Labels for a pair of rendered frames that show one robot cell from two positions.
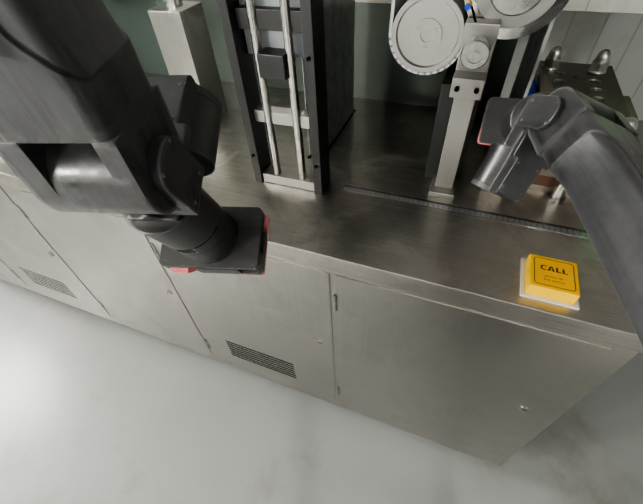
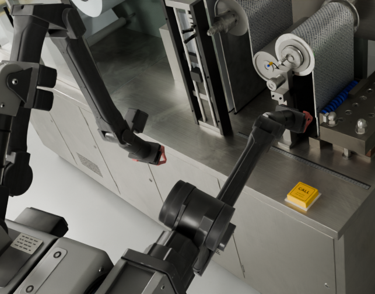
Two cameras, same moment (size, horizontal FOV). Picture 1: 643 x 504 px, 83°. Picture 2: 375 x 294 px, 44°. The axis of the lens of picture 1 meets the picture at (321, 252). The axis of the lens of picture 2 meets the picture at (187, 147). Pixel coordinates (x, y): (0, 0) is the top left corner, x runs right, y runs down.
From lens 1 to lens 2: 1.10 m
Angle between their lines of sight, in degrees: 24
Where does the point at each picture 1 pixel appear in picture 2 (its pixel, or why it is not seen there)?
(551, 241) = (323, 178)
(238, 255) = (149, 157)
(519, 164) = not seen: hidden behind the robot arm
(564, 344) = (316, 233)
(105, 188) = (112, 139)
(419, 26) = (263, 63)
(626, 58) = not seen: outside the picture
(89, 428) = not seen: hidden behind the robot
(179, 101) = (133, 116)
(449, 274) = (259, 185)
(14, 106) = (102, 126)
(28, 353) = (70, 209)
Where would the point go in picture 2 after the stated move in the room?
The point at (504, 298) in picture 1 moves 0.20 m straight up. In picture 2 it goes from (276, 199) to (269, 154)
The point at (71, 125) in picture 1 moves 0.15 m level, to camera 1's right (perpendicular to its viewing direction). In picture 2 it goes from (109, 129) to (156, 132)
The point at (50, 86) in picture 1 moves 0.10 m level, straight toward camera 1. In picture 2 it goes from (107, 125) to (110, 146)
